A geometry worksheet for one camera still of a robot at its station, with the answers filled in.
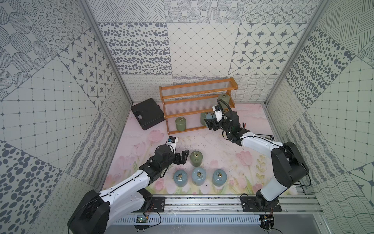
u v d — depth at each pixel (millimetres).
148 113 1078
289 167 458
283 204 764
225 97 927
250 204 734
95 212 400
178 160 738
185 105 1039
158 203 732
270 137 983
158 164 630
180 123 980
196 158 830
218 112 768
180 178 747
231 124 687
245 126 1072
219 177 762
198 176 747
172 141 730
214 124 747
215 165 882
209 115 867
